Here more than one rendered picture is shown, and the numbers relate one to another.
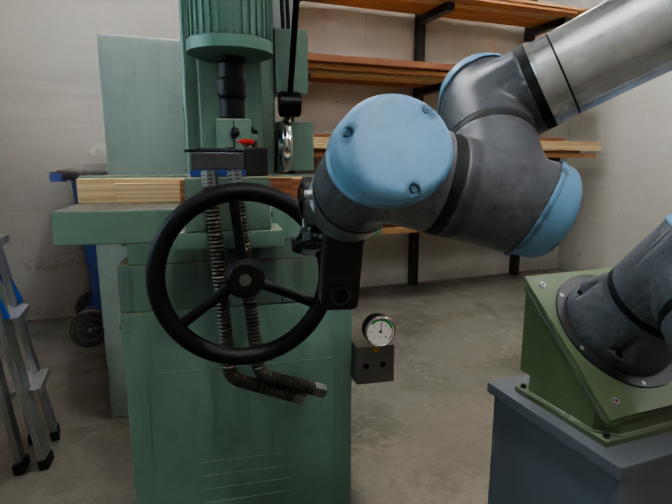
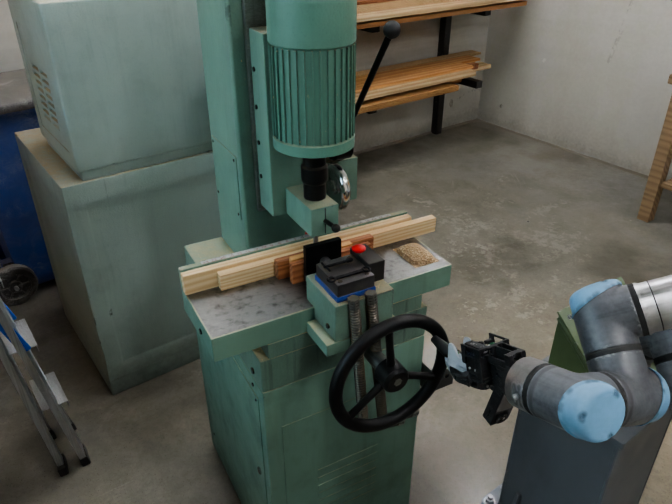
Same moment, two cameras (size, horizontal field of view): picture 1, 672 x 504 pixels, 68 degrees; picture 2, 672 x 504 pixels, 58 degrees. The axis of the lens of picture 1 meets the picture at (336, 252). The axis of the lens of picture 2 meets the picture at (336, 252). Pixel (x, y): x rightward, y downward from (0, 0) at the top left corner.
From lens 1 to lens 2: 0.85 m
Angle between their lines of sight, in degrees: 25
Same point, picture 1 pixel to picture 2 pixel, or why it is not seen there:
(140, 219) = (278, 325)
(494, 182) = (637, 412)
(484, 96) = (616, 332)
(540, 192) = (654, 408)
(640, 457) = (632, 432)
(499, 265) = (422, 125)
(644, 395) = not seen: hidden behind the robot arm
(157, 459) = (287, 477)
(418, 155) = (612, 419)
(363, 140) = (590, 420)
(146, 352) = (281, 413)
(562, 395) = not seen: hidden behind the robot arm
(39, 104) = not seen: outside the picture
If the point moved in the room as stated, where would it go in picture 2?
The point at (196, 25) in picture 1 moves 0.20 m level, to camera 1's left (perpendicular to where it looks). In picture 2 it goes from (298, 139) to (197, 148)
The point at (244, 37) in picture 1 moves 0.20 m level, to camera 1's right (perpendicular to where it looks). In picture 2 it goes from (343, 146) to (433, 137)
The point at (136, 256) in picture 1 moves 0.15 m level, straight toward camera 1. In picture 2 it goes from (275, 351) to (316, 390)
